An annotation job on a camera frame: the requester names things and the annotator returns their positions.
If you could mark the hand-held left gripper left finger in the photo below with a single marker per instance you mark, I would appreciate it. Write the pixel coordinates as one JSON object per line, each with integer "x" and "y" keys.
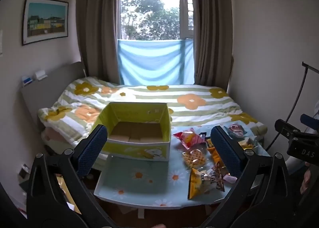
{"x": 91, "y": 153}

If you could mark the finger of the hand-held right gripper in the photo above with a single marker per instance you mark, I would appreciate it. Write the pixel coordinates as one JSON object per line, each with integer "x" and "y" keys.
{"x": 286, "y": 126}
{"x": 309, "y": 119}

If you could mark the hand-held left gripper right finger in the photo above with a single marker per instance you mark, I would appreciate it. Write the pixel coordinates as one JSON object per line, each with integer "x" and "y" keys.
{"x": 225, "y": 150}

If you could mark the waffle packet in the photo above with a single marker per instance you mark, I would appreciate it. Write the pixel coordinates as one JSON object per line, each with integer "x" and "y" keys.
{"x": 194, "y": 158}

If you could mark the yellow brown snack packet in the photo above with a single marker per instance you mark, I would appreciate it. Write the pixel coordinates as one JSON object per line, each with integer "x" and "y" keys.
{"x": 204, "y": 182}

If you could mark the yellow cardboard box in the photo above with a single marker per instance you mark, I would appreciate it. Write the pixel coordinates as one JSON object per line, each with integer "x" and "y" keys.
{"x": 134, "y": 131}

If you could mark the person's right hand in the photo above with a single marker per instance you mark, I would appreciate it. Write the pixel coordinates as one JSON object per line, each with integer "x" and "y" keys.
{"x": 305, "y": 180}

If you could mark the orange snack packet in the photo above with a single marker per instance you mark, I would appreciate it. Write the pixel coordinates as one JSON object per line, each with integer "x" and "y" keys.
{"x": 213, "y": 154}

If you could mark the small yellow snack packet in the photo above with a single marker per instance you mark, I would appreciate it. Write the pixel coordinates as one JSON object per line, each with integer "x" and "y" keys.
{"x": 247, "y": 144}

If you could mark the white red snack packet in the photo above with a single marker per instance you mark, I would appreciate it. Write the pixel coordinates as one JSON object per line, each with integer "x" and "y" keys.
{"x": 235, "y": 129}

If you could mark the dark candy bar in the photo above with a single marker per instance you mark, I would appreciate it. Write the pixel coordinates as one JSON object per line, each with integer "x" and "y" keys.
{"x": 203, "y": 136}

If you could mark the pale lilac snack packet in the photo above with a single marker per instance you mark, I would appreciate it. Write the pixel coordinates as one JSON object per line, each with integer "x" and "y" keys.
{"x": 229, "y": 178}

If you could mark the pink red snack packet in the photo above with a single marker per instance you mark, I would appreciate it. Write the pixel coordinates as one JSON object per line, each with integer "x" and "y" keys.
{"x": 189, "y": 139}

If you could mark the black stand pole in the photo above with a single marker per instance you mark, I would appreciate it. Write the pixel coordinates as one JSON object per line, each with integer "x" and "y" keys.
{"x": 310, "y": 67}

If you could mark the floral striped blanket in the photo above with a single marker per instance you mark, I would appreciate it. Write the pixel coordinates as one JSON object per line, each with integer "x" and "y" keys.
{"x": 194, "y": 101}

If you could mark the daisy print blue tablecloth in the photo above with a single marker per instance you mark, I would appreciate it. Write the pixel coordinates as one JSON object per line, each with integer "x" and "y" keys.
{"x": 149, "y": 183}

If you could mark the grey headboard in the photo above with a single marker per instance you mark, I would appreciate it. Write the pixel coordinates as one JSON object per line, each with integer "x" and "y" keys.
{"x": 42, "y": 96}

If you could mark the white holder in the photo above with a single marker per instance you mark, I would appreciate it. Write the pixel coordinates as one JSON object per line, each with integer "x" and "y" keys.
{"x": 41, "y": 75}

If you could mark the small blue box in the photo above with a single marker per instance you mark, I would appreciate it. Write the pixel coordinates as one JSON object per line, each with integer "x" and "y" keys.
{"x": 27, "y": 80}

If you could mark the light blue cloth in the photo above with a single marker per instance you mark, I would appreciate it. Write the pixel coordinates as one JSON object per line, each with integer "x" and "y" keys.
{"x": 154, "y": 62}

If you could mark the brown curtain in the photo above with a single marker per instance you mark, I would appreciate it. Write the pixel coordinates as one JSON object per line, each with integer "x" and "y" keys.
{"x": 98, "y": 24}
{"x": 211, "y": 31}

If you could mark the window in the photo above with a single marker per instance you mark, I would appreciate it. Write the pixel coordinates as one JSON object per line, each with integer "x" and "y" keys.
{"x": 149, "y": 6}

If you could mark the framed wall picture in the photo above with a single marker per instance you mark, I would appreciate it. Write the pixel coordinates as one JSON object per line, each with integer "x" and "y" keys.
{"x": 46, "y": 20}

